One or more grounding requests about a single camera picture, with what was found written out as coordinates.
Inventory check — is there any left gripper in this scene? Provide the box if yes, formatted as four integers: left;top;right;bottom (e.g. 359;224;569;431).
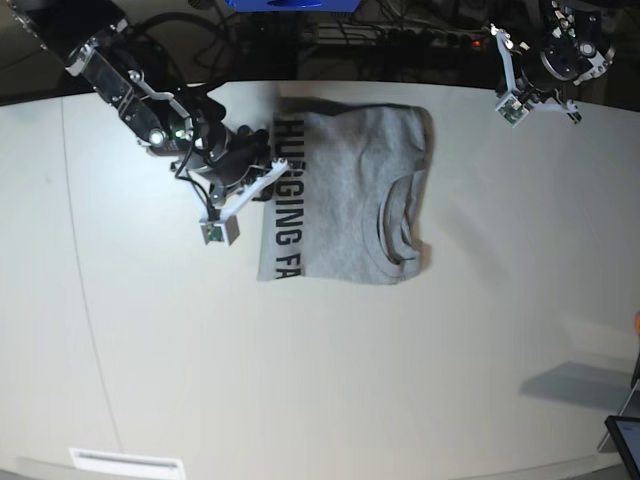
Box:
521;47;570;93

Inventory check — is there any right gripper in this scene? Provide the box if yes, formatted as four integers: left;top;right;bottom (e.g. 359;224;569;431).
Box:
202;125;272;194

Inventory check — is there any grey T-shirt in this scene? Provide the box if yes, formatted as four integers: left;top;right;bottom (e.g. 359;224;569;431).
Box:
258;101;433;285

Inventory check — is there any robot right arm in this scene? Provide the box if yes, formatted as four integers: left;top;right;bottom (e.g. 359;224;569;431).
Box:
8;1;274;206

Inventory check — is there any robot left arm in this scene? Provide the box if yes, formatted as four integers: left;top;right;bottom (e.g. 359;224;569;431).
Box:
521;1;615;92

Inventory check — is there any power strip with red light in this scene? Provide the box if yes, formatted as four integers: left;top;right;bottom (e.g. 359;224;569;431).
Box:
430;32;486;51

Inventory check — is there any white paper label strip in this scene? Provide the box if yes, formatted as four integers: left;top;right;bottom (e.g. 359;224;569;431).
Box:
69;448;186;479

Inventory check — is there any tablet with stand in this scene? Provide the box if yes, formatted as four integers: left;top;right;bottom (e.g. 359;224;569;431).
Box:
598;359;639;480

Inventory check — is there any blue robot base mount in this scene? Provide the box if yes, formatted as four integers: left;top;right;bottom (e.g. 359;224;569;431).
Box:
225;0;360;13

